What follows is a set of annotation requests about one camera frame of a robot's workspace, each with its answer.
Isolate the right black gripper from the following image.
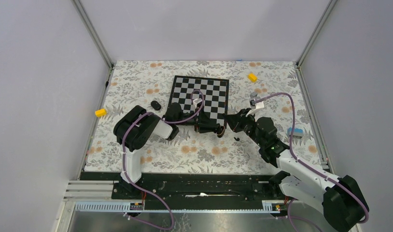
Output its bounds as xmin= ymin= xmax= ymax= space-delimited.
xmin=223 ymin=108 xmax=264 ymax=147

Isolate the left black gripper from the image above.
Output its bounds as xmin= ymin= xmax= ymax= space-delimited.
xmin=175 ymin=107 xmax=218 ymax=133

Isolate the black earbud charging case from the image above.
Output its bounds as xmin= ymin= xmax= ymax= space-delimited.
xmin=215 ymin=125 xmax=225 ymax=138

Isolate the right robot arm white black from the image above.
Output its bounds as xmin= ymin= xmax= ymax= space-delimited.
xmin=224 ymin=108 xmax=369 ymax=232

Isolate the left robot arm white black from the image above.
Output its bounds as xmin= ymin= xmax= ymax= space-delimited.
xmin=113 ymin=99 xmax=225 ymax=199

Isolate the black white checkerboard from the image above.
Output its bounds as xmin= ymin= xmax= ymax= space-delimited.
xmin=166 ymin=75 xmax=230 ymax=126

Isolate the floral patterned table mat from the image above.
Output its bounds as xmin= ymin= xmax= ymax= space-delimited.
xmin=84 ymin=60 xmax=324 ymax=174

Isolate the yellow block right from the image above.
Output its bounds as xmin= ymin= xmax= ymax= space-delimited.
xmin=248 ymin=73 xmax=257 ymax=83

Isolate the yellow block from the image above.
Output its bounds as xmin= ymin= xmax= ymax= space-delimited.
xmin=95 ymin=108 xmax=107 ymax=117
xmin=248 ymin=73 xmax=257 ymax=83

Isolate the blue grey lego block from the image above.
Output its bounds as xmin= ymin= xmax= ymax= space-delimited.
xmin=286 ymin=127 xmax=304 ymax=138

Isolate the yellow block left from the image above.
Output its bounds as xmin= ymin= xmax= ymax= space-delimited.
xmin=95 ymin=108 xmax=107 ymax=117

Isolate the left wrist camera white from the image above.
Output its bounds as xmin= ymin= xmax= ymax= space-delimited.
xmin=192 ymin=98 xmax=203 ymax=110

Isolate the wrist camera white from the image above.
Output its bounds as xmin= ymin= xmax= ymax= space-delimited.
xmin=192 ymin=98 xmax=203 ymax=110
xmin=246 ymin=99 xmax=264 ymax=116

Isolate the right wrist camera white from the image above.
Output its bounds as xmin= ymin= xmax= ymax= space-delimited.
xmin=246 ymin=99 xmax=264 ymax=116

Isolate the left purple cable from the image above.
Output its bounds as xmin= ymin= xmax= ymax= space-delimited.
xmin=121 ymin=89 xmax=205 ymax=232

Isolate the purple cable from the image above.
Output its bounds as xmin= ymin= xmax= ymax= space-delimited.
xmin=254 ymin=92 xmax=370 ymax=232
xmin=121 ymin=89 xmax=205 ymax=232

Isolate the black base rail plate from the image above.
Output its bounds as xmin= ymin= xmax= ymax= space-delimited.
xmin=80 ymin=172 xmax=291 ymax=211

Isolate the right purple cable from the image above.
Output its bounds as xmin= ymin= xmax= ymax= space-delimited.
xmin=254 ymin=92 xmax=370 ymax=232

